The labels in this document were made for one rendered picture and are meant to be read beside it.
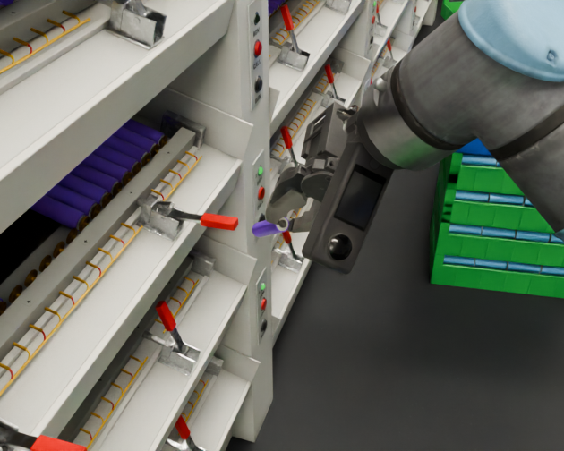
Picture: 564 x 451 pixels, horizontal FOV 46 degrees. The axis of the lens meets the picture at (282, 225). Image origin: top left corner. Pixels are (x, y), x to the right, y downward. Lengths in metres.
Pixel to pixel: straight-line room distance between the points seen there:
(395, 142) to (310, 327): 0.81
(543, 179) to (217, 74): 0.38
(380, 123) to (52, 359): 0.32
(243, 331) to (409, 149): 0.48
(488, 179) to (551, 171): 0.80
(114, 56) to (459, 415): 0.89
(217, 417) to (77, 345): 0.46
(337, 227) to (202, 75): 0.26
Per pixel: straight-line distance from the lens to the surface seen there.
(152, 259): 0.64
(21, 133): 0.45
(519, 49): 0.48
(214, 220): 0.63
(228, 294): 0.88
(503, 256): 1.42
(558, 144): 0.51
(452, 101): 0.52
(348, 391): 1.22
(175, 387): 0.78
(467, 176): 1.31
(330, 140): 0.64
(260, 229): 0.78
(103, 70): 0.53
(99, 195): 0.66
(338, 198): 0.59
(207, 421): 0.98
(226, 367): 1.03
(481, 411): 1.24
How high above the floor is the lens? 0.93
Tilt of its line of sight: 36 degrees down
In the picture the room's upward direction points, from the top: straight up
